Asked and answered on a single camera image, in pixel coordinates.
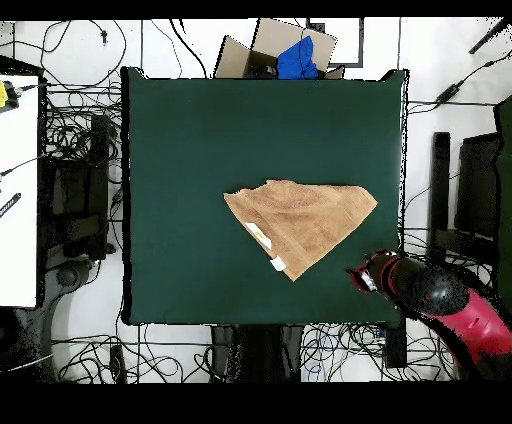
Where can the black computer tower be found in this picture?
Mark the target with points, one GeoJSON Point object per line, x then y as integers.
{"type": "Point", "coordinates": [76, 188]}

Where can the dark green table cloth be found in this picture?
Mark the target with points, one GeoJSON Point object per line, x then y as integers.
{"type": "Point", "coordinates": [180, 160]}

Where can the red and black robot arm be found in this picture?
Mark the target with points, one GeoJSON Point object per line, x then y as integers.
{"type": "Point", "coordinates": [472, 320]}

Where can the black square frame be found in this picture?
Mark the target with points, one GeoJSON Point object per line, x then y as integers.
{"type": "Point", "coordinates": [361, 44]}

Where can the brown cardboard box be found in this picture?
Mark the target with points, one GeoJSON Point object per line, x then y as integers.
{"type": "Point", "coordinates": [272, 40]}

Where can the black slanted bar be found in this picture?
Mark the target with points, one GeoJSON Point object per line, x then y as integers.
{"type": "Point", "coordinates": [490, 36]}

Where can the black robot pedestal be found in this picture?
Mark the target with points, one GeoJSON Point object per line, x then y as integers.
{"type": "Point", "coordinates": [256, 352]}

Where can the black upright post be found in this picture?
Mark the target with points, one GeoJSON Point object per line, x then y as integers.
{"type": "Point", "coordinates": [439, 192]}

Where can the black power adapter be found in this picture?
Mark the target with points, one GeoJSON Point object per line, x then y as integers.
{"type": "Point", "coordinates": [448, 92]}

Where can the blue cloth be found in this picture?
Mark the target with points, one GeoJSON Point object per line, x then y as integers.
{"type": "Point", "coordinates": [298, 60]}

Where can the tan terry towel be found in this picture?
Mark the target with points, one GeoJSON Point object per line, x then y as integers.
{"type": "Point", "coordinates": [296, 224]}

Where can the white desk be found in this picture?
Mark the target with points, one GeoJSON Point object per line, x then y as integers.
{"type": "Point", "coordinates": [18, 200]}

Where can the yellow and black tool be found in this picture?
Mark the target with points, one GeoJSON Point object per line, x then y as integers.
{"type": "Point", "coordinates": [3, 94]}

